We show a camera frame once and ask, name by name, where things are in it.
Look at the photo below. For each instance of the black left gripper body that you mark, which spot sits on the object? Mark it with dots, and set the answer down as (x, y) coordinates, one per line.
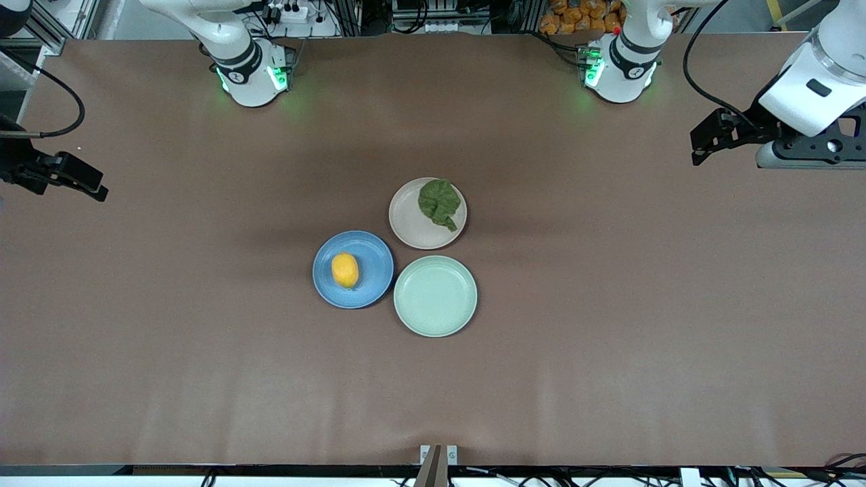
(755, 127)

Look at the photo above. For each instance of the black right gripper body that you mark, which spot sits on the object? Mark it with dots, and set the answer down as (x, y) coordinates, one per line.
(15, 167)

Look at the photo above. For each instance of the yellow lemon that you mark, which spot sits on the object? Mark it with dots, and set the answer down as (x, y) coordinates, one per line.
(345, 270)

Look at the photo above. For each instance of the green lettuce leaf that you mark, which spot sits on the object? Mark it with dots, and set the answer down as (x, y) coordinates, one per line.
(438, 201)

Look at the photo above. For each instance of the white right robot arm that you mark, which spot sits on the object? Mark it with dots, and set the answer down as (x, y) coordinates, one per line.
(237, 47)

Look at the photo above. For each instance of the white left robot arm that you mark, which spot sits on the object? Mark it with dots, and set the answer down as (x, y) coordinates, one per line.
(619, 67)

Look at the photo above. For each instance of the bag of orange fruit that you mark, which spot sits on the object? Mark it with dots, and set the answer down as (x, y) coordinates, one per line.
(575, 17)

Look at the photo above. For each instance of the white power strip with plugs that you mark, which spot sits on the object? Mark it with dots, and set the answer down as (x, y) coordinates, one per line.
(287, 11)

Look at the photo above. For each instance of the blue plate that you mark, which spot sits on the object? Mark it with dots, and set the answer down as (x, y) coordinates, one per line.
(373, 265)

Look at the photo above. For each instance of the light green plate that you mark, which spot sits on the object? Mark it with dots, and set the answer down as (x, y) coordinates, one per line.
(435, 296)

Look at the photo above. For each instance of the beige plate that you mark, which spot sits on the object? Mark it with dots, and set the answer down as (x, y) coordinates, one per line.
(407, 222)

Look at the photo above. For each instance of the aluminium frame profile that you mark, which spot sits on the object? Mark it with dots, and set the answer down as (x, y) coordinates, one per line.
(51, 30)

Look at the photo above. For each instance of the small metal bracket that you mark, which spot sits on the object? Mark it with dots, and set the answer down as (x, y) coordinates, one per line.
(424, 453)

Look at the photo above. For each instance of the brown camera pole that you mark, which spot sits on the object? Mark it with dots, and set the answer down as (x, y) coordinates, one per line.
(433, 470)

